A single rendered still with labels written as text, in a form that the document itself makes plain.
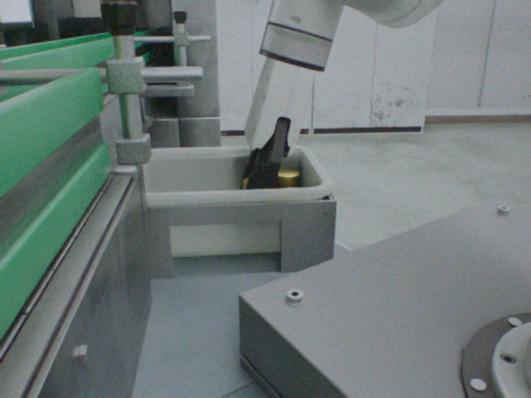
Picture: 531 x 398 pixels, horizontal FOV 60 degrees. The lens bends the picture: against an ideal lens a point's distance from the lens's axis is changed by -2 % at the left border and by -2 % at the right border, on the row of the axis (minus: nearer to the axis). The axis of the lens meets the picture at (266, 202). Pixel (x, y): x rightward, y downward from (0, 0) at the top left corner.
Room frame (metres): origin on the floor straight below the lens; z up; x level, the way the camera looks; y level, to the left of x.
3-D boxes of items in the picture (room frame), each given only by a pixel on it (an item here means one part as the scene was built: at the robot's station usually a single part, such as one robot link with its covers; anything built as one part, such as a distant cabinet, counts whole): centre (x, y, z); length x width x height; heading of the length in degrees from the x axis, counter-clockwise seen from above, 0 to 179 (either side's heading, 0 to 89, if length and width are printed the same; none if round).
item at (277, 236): (0.50, 0.08, 0.79); 0.27 x 0.17 x 0.08; 96
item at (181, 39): (1.01, 0.20, 0.90); 0.17 x 0.05 x 0.22; 96
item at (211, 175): (0.50, 0.05, 0.80); 0.22 x 0.17 x 0.09; 96
